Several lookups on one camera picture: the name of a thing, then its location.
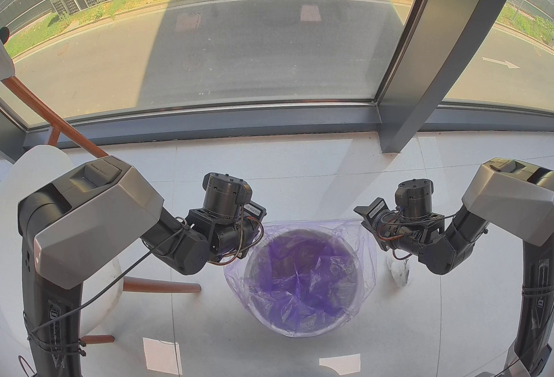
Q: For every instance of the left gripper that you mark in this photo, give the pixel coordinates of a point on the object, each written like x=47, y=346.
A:
x=236, y=236

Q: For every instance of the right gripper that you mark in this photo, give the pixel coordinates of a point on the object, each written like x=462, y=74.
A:
x=394, y=232

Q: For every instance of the purple plastic bag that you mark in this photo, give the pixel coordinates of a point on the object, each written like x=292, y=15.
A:
x=303, y=275

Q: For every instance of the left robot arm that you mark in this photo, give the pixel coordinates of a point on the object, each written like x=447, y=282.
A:
x=95, y=210

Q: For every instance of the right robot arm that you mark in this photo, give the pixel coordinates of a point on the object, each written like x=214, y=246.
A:
x=510, y=197

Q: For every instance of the white trash bin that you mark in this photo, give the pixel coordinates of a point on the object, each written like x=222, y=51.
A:
x=303, y=333

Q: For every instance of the crumpled white paper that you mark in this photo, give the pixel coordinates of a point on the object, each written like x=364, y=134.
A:
x=400, y=273

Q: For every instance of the window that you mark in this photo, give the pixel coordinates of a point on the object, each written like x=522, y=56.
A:
x=259, y=55

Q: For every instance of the white chair with wooden legs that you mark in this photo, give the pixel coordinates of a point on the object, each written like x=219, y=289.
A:
x=43, y=176

